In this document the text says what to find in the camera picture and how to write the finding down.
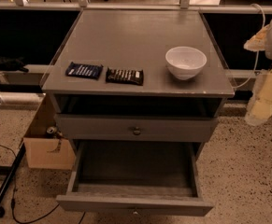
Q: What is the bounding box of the metal can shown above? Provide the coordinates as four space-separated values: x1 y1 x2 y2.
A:
46 126 57 136

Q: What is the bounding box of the grey drawer cabinet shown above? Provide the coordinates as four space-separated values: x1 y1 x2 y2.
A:
41 8 236 161

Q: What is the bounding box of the open grey lower drawer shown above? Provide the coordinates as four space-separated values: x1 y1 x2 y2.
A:
56 141 213 217

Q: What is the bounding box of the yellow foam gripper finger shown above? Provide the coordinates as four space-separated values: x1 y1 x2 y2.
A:
244 25 272 126

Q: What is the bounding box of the black cloth on rail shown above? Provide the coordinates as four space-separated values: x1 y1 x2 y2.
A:
0 57 29 72

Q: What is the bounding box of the closed grey upper drawer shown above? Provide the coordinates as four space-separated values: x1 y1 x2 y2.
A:
55 114 218 143

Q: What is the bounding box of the white hanging cable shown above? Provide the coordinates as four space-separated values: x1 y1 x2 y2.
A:
232 3 266 90

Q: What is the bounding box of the black bar on floor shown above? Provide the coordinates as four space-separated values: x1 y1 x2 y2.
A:
0 144 25 217

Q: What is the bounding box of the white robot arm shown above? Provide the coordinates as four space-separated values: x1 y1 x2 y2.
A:
244 20 272 126

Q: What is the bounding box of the cardboard box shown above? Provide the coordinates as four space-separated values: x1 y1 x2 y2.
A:
23 96 76 170

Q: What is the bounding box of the blue snack bar wrapper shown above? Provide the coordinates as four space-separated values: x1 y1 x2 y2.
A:
65 63 104 79

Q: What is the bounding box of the dark chocolate rxbar wrapper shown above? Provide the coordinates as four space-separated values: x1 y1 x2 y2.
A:
106 68 144 86

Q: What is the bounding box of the white ceramic bowl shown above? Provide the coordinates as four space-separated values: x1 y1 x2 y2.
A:
165 47 208 80

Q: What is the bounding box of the black floor cable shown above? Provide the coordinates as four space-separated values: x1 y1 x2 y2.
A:
0 137 87 224

